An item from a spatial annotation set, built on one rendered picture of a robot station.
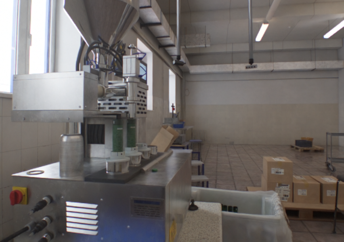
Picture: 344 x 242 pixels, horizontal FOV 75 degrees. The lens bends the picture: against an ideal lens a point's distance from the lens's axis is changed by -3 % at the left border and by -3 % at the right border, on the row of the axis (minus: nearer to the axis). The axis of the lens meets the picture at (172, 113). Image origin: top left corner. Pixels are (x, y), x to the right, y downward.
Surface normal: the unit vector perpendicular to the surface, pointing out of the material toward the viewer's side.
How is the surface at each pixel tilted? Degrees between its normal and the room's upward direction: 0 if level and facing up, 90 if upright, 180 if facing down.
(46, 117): 90
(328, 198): 90
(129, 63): 90
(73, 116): 90
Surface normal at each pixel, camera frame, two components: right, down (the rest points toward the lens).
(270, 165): -0.24, -0.02
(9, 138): 0.98, 0.00
